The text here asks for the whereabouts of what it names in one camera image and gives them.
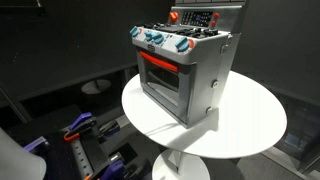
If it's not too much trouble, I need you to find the grey oven door with window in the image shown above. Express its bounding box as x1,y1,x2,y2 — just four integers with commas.
135,47,197,128

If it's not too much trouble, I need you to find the grey toy stove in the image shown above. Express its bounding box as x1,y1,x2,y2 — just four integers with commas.
129,0,249,130

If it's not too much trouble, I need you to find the blue stove knob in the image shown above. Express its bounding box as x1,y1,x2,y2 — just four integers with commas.
129,25,141,38
174,36,191,53
143,30,155,42
152,33,166,46

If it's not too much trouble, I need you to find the orange panel knob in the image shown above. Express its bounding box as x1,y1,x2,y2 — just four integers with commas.
168,11,180,24

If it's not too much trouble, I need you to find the black keypad panel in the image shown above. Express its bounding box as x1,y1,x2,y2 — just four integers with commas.
181,10,214,28

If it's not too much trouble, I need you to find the dark clamp with purple grip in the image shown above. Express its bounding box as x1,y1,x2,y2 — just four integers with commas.
98,119,121,138

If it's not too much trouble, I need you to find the black ribbed griddle plate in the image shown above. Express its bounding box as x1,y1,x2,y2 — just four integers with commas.
143,22,182,35

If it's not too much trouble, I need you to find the small round grey table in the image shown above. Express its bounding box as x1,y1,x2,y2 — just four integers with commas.
81,78,112,96

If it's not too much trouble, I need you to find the black burner grate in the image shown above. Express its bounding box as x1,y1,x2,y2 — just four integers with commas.
179,26,220,39

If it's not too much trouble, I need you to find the purple and orange clamp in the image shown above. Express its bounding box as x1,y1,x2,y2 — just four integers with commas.
63,112,98,144

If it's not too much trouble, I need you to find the purple clamp with black jaw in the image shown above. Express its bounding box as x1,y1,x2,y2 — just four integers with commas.
94,156,127,180

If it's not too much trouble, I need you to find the perforated metal bar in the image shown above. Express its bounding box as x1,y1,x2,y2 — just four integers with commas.
71,139,95,180

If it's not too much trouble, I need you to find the dark shelf unit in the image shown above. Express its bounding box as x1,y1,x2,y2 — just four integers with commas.
273,89,320,176

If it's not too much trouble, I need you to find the orange oven door handle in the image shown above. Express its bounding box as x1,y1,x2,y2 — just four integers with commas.
138,50,181,74

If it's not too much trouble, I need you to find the round white pedestal table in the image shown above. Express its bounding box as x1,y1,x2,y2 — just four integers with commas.
121,70,288,180

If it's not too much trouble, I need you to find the purple clamp handle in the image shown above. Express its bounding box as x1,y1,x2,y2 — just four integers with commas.
23,136,50,154

